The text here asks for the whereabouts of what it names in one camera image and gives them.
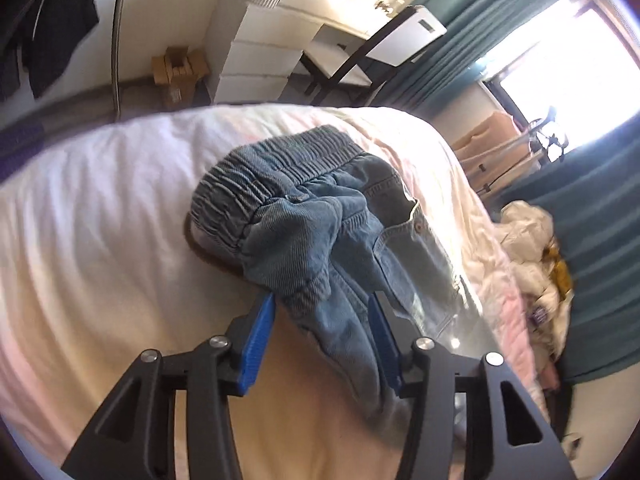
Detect teal curtain right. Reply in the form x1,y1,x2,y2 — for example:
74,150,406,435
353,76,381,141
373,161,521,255
489,117,640,384

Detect teal curtain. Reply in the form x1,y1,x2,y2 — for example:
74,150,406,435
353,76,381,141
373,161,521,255
372,0,558,117
489,117,640,384

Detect beige cardboard box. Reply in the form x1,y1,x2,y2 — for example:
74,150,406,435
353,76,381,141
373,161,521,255
451,110,544,202

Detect dark hanging clothes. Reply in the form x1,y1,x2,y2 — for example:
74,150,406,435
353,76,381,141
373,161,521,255
1,0,99,101

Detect tripod stand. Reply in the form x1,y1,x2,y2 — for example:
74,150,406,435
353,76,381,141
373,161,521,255
472,106,572,198

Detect brown belt strap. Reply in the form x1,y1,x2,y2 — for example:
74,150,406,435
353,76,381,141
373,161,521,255
182,211,246,279

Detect teal curtain left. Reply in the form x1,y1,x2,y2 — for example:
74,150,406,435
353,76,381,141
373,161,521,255
372,0,558,117

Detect cream puffer jacket pile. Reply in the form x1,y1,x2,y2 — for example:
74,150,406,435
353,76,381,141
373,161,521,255
495,200,574,368

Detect blue denim jeans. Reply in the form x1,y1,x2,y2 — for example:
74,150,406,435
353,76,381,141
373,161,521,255
190,126,497,445

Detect mustard yellow garment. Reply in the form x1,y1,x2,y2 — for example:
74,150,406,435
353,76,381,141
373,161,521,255
542,238,574,300

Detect white desk with drawers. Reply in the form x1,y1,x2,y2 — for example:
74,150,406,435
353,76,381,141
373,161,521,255
204,0,388,104

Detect small cardboard boxes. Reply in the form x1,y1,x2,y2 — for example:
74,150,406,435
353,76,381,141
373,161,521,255
151,47,210,110

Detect curved metal rack pole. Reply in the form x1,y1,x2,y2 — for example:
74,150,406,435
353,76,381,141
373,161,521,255
111,0,125,122

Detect pink white duvet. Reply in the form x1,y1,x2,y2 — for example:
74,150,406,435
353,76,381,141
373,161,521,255
1,105,544,464

